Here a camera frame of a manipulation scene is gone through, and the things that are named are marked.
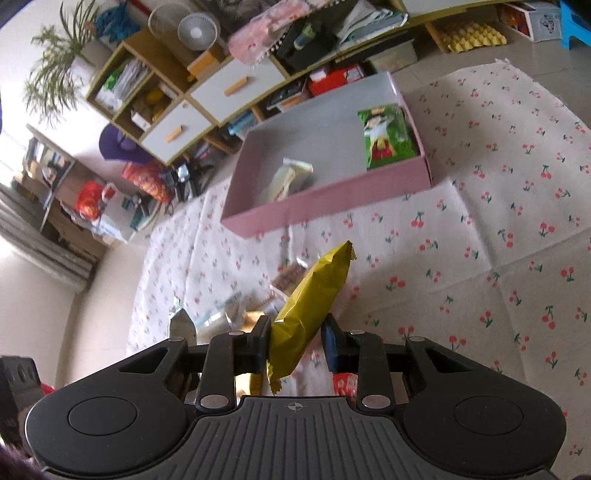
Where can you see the brown biscuit packet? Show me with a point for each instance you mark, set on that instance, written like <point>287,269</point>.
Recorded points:
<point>291,277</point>

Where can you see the small white desk fan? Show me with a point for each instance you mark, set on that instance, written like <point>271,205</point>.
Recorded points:
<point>198,31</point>

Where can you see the red plastic bag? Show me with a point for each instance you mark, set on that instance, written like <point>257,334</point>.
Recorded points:
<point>90,201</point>

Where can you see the purple cap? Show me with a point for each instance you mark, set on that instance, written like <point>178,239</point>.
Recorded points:
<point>115,147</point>

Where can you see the white printed box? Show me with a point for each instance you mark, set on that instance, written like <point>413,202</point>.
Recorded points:
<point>540,18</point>

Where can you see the pile of papers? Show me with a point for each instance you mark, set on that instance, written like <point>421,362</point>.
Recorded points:
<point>369,21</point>

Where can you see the pink cardboard box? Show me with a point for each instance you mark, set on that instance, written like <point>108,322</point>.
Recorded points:
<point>323,203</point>

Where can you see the silver snack packet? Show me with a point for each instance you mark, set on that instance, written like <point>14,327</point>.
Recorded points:
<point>181,326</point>

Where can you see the black camera tripod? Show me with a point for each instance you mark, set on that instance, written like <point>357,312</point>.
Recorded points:
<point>187,180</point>

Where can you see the blue plastic stool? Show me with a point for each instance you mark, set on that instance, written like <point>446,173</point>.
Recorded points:
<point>576,23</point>

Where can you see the blue-lid storage box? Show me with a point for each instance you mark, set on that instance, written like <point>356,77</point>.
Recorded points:
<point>240,124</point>

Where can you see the pink floral cloth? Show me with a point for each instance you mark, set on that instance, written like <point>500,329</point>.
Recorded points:
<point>258,32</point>

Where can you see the black bag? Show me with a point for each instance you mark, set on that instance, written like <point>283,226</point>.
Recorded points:
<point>295,50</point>

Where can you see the red snack packet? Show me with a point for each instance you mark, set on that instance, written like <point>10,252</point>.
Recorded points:
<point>344,384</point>

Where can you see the red printed bag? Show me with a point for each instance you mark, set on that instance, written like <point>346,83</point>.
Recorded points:
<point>147,182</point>

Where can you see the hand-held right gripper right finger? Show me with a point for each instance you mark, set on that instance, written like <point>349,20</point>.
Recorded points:
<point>330,344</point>

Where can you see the clear plastic snack packet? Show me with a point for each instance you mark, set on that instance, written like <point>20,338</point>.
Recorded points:
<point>231,311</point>

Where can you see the blue fluffy duster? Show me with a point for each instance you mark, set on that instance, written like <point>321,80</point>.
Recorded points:
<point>115,18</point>

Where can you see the yellow egg tray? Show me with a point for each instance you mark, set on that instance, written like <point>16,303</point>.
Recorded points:
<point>473,38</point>

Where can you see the stack of grey boards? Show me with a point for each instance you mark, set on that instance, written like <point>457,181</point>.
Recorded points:
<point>41,249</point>

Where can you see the red box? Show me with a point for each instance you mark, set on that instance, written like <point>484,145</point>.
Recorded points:
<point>332,83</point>

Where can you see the orange cardboard box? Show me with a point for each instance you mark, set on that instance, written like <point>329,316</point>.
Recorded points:
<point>205,64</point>

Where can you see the clear storage box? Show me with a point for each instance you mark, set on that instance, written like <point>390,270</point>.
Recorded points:
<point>286,97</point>

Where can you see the wooden cabinet with white drawers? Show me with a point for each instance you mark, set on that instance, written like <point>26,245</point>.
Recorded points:
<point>235,78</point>

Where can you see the cream snack packet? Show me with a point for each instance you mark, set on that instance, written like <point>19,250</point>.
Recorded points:
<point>286,180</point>

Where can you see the green potted plant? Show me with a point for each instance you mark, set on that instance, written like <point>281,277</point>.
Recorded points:
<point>60,50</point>

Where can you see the green cartoon snack packet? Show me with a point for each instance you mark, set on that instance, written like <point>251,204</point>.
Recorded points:
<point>388,138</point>

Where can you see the yellow snack packet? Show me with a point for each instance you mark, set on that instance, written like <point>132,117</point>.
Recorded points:
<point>309,304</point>

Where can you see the white shelf unit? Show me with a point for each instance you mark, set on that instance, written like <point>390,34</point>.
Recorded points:
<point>51,161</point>

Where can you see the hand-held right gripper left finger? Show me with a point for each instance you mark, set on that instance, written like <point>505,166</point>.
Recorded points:
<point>258,346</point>

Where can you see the cherry print cloth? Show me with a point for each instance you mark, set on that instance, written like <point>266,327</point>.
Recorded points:
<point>461,258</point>

